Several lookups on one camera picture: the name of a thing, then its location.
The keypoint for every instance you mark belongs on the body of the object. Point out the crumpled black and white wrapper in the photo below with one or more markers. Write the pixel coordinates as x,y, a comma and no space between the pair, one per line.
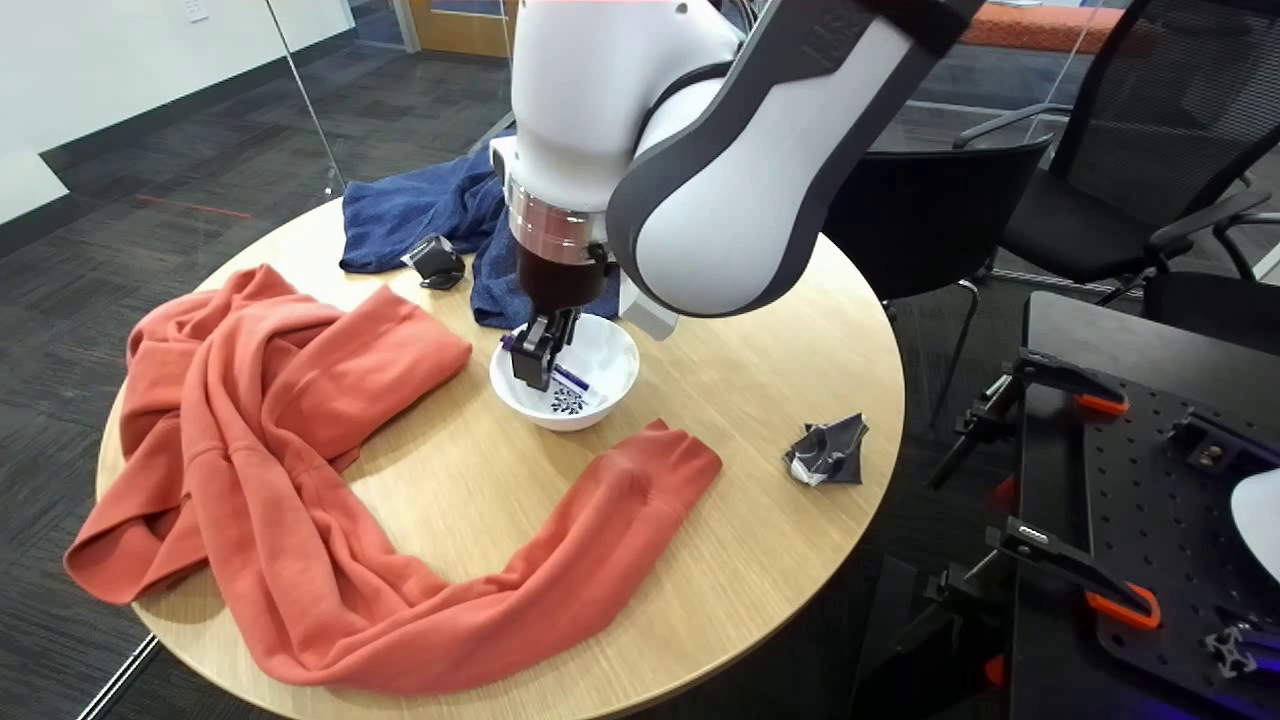
830,452

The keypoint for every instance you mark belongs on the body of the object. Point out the orange bench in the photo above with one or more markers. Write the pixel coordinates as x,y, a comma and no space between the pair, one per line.
1040,28

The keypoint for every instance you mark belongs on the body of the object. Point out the purple marker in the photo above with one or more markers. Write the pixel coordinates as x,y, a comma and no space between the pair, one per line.
572,378

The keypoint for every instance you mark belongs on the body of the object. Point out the black metal bracket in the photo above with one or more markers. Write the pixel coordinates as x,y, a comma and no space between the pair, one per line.
1215,450

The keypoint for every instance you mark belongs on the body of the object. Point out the black plastic chair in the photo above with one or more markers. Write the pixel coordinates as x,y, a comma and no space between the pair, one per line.
920,220

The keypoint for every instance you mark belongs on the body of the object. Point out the wooden door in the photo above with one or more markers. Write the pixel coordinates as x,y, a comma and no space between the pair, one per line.
460,28

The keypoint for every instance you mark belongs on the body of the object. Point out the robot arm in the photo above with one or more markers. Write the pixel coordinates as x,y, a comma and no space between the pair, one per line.
700,200

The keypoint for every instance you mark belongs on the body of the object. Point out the blue towel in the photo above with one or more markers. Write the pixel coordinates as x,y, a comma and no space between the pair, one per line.
420,205

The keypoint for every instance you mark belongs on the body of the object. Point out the small black clip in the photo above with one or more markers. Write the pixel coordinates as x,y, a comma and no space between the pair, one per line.
437,262

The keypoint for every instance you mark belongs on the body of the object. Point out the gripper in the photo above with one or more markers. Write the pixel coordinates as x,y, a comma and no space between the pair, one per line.
560,278

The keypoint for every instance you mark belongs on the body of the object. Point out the orange sweatshirt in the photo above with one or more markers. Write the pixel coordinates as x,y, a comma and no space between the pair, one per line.
280,440

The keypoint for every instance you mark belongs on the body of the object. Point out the wall socket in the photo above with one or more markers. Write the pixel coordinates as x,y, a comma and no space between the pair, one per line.
195,9

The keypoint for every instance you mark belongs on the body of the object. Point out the black mesh office chair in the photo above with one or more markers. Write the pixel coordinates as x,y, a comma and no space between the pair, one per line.
1140,130

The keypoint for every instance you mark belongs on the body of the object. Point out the white bowl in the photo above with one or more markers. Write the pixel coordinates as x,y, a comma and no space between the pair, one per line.
600,370

